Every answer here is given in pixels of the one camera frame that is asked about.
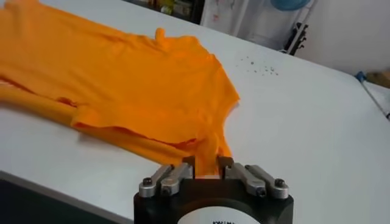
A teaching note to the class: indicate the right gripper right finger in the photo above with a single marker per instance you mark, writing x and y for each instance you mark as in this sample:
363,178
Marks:
243,175

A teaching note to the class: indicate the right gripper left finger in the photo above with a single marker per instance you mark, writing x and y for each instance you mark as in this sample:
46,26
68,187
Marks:
175,176

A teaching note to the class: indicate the orange t-shirt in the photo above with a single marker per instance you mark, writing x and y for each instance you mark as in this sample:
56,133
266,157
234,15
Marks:
128,82

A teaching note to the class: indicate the small dark crumbs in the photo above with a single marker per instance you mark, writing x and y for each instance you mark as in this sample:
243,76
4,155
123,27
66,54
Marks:
259,67

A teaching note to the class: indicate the white metal jug rack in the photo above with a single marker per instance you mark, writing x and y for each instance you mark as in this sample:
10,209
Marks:
297,36

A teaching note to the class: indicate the white side table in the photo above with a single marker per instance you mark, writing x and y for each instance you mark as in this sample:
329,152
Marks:
377,94

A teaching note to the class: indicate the white water dispenser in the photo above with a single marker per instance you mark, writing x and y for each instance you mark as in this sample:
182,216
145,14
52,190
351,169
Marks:
222,15

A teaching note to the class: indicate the tan cardboard box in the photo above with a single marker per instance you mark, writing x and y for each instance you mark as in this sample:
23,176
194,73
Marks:
379,78

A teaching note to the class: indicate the black shelf unit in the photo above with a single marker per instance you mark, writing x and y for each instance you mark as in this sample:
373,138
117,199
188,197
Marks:
170,7

